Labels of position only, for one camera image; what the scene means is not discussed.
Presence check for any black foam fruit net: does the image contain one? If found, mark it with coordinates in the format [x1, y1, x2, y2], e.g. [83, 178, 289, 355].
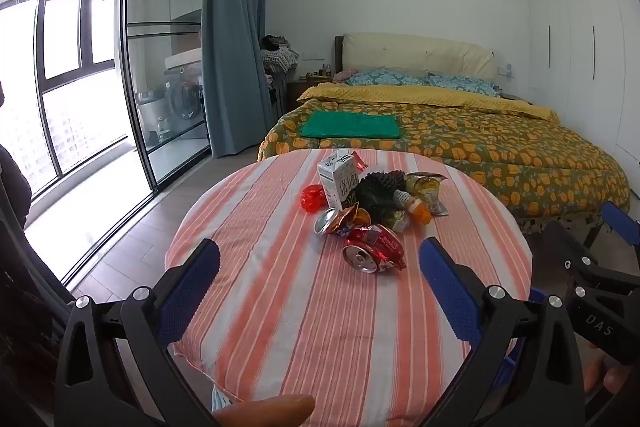
[356, 170, 407, 220]

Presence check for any green cracker packet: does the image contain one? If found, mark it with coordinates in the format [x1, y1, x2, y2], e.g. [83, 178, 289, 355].
[382, 209, 412, 234]

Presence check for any yellow blanket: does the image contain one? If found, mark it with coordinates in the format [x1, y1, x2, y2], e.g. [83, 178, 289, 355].
[296, 83, 561, 124]

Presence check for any pile of clothes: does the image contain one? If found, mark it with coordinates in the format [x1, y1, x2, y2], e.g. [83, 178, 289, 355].
[259, 34, 300, 72]

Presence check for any blue curtain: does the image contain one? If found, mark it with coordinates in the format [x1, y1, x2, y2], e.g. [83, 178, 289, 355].
[201, 0, 275, 159]

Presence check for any silver snack packet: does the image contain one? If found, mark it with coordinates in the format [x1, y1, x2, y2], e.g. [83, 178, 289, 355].
[404, 172, 449, 217]

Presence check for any green folded cloth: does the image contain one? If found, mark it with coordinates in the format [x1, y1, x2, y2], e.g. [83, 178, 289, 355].
[300, 113, 403, 139]

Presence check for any crushed red can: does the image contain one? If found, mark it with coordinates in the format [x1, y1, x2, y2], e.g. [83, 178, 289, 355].
[342, 224, 407, 274]

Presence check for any glass sliding door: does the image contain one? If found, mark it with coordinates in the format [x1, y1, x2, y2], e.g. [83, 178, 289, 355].
[114, 0, 213, 192]

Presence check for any wooden nightstand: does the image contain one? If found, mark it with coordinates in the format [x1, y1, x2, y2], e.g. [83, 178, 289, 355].
[287, 79, 326, 115]

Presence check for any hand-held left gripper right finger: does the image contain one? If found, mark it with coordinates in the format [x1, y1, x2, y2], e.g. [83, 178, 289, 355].
[419, 237, 587, 427]

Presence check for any white wardrobe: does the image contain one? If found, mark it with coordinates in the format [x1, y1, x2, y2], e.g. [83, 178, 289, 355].
[522, 0, 640, 198]

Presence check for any person's left hand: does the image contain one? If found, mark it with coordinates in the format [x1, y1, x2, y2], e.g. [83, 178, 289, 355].
[214, 394, 317, 427]

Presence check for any floral green duvet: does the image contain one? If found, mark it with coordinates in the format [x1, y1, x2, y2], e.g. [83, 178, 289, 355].
[257, 99, 632, 219]

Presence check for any cream headboard cushion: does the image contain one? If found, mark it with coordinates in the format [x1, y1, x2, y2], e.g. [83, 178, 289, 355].
[342, 32, 496, 80]

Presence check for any black framed window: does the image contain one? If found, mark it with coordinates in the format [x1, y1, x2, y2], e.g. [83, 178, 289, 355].
[0, 0, 131, 192]

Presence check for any white milk carton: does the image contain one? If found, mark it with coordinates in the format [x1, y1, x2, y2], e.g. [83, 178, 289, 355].
[317, 151, 362, 211]

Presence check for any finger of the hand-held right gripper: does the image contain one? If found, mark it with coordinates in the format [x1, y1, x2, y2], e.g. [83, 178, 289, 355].
[601, 201, 640, 280]
[544, 220, 617, 304]

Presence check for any striped pink tablecloth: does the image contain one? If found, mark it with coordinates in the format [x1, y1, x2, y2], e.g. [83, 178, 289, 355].
[165, 148, 533, 427]

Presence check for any person's dark clothing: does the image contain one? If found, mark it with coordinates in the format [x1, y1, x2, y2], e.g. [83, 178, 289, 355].
[0, 82, 76, 427]

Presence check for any grey washing machine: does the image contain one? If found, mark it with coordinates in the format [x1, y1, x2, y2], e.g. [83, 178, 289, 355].
[164, 66, 207, 140]

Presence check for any small bottle orange cap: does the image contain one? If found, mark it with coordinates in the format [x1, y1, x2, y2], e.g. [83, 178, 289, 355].
[394, 189, 433, 225]

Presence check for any red crumpled wrapper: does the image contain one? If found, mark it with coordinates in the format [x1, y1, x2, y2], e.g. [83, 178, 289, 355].
[301, 184, 327, 212]

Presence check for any person's right hand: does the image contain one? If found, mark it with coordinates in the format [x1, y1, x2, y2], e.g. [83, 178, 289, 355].
[582, 347, 637, 401]

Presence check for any crushed silver can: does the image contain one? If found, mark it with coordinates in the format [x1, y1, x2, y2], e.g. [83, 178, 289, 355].
[314, 207, 343, 236]

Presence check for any gold crumpled wrapper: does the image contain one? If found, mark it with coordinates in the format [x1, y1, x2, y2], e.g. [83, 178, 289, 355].
[327, 203, 372, 235]

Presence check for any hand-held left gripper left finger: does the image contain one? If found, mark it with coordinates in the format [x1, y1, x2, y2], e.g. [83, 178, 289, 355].
[52, 238, 221, 427]

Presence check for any teal patterned pillow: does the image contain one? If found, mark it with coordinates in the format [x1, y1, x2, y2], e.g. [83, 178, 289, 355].
[427, 74, 502, 98]
[346, 67, 431, 88]

